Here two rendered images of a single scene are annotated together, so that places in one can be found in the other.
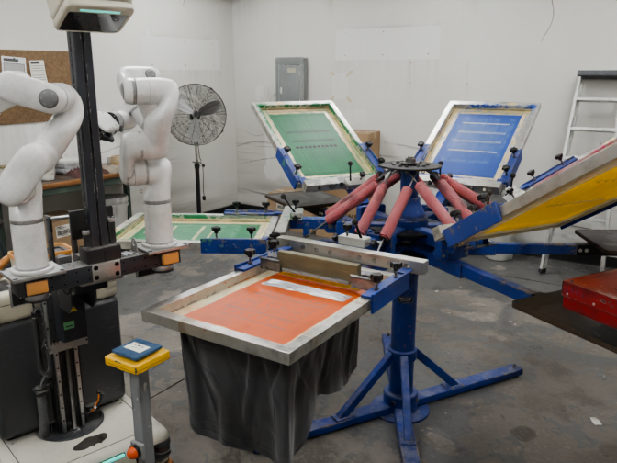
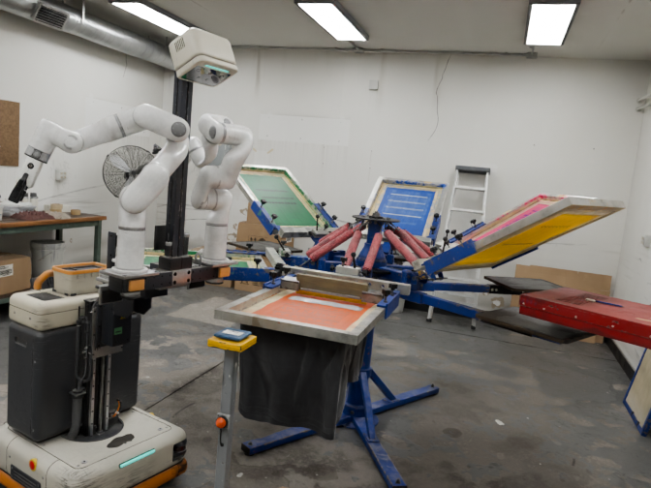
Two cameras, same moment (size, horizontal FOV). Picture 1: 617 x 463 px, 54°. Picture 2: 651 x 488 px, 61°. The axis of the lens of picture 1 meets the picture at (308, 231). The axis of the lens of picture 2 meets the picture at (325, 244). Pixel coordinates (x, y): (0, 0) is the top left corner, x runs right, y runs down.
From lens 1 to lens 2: 0.81 m
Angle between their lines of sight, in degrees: 17
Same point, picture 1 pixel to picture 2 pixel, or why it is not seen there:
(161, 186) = (225, 212)
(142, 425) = (231, 399)
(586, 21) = (461, 129)
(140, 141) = (219, 172)
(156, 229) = (217, 247)
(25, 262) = (130, 262)
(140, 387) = (233, 365)
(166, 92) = (246, 137)
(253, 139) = not seen: hidden behind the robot
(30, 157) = (158, 173)
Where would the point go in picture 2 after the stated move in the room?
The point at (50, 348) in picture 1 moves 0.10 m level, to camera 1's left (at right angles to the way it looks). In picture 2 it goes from (93, 352) to (68, 352)
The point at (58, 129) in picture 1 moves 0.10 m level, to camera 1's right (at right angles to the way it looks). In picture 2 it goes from (174, 155) to (202, 158)
